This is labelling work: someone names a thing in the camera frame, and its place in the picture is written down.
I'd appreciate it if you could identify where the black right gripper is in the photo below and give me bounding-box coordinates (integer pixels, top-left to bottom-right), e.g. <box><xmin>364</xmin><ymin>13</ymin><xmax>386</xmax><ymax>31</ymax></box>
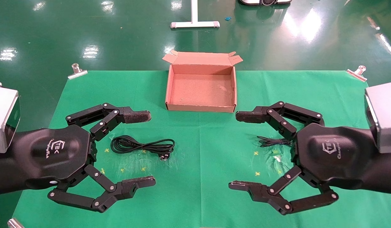
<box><xmin>228</xmin><ymin>101</ymin><xmax>391</xmax><ymax>216</ymax></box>

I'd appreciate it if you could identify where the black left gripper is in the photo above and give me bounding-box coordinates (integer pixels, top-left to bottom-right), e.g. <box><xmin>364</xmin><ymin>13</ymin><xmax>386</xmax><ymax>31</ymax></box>
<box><xmin>0</xmin><ymin>103</ymin><xmax>156</xmax><ymax>213</ymax></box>

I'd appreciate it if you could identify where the thin black cable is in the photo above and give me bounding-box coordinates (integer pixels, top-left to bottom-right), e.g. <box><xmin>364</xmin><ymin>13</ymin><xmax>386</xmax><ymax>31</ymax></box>
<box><xmin>257</xmin><ymin>136</ymin><xmax>294</xmax><ymax>148</ymax></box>

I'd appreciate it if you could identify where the black data cable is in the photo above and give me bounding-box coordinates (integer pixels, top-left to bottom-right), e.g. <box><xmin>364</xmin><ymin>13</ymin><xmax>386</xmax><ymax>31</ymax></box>
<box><xmin>111</xmin><ymin>135</ymin><xmax>176</xmax><ymax>161</ymax></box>

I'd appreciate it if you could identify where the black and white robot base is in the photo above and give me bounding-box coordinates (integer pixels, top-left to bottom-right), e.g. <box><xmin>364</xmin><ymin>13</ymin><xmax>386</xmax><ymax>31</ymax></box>
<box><xmin>238</xmin><ymin>0</ymin><xmax>292</xmax><ymax>6</ymax></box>

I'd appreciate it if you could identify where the open brown cardboard box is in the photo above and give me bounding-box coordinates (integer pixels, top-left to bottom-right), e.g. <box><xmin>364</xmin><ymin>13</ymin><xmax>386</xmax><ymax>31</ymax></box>
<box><xmin>162</xmin><ymin>50</ymin><xmax>243</xmax><ymax>113</ymax></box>

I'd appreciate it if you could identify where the green table cloth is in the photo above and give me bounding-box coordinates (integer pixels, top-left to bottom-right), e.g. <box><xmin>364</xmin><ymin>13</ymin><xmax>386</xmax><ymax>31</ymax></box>
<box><xmin>12</xmin><ymin>70</ymin><xmax>391</xmax><ymax>228</ymax></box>

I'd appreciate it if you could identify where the silver binder clip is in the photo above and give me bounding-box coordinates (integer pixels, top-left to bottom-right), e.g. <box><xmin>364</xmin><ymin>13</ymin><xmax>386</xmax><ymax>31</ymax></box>
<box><xmin>346</xmin><ymin>66</ymin><xmax>367</xmax><ymax>82</ymax></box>
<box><xmin>7</xmin><ymin>218</ymin><xmax>25</xmax><ymax>228</ymax></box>
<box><xmin>68</xmin><ymin>63</ymin><xmax>88</xmax><ymax>79</ymax></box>

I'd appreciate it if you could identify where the white T-shaped stand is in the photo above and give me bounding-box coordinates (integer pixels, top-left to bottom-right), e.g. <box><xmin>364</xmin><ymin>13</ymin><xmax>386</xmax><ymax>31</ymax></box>
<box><xmin>170</xmin><ymin>0</ymin><xmax>220</xmax><ymax>29</ymax></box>

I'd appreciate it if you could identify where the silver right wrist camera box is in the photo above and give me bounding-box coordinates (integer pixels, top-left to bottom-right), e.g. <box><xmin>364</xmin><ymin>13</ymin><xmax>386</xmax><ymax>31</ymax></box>
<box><xmin>364</xmin><ymin>81</ymin><xmax>391</xmax><ymax>154</ymax></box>

